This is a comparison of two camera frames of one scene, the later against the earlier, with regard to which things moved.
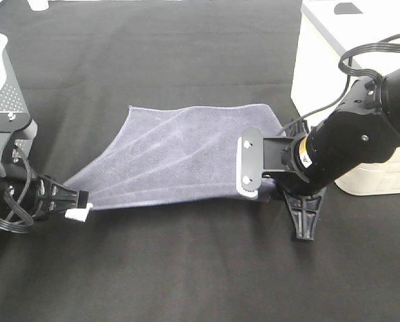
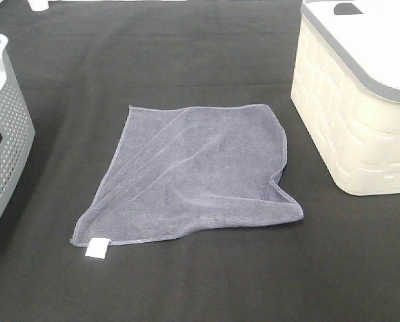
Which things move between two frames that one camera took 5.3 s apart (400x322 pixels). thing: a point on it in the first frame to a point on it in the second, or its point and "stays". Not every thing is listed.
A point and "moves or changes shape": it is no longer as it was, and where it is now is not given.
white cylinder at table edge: x=38 y=5 stays
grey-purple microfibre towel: x=166 y=155 moves or changes shape
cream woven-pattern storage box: x=324 y=73 stays
